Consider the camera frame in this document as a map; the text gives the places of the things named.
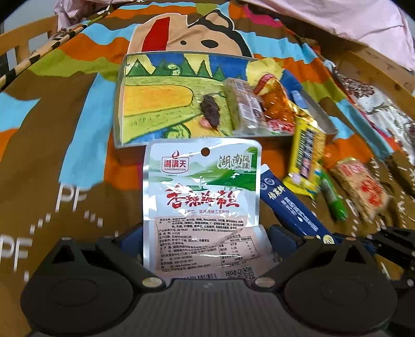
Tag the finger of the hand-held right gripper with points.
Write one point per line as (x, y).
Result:
(405, 275)
(395, 238)

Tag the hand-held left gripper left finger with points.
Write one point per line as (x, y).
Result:
(131, 239)

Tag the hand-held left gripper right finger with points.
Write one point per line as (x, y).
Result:
(282, 239)

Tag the blue stick packet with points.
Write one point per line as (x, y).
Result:
(291, 210)

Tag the clear rice cracker packet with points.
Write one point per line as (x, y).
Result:
(360, 184)

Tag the green sausage stick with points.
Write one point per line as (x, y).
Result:
(334, 197)

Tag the white green snack packet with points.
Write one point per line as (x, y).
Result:
(201, 194)

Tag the yellow purple biscuit packet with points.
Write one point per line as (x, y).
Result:
(306, 152)

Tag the red white snack packet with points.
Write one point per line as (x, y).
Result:
(282, 126)

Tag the clear orange chilli packet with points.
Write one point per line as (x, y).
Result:
(275, 103)

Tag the clear nut bar packet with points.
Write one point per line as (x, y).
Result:
(243, 103)

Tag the painted metal box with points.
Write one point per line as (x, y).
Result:
(155, 97)

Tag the clear dark meat packet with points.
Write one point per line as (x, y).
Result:
(210, 110)

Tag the printed cartoon blanket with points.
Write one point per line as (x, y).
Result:
(64, 145)

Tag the white floral quilt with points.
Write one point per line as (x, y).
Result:
(382, 110)

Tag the leopard print cloth strip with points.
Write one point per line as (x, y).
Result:
(42, 56)

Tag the pink bed sheet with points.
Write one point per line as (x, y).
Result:
(340, 19)

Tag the wooden plain bed rail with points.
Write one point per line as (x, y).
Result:
(373, 69)

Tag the wooden slatted bed rail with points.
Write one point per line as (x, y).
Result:
(26, 37)

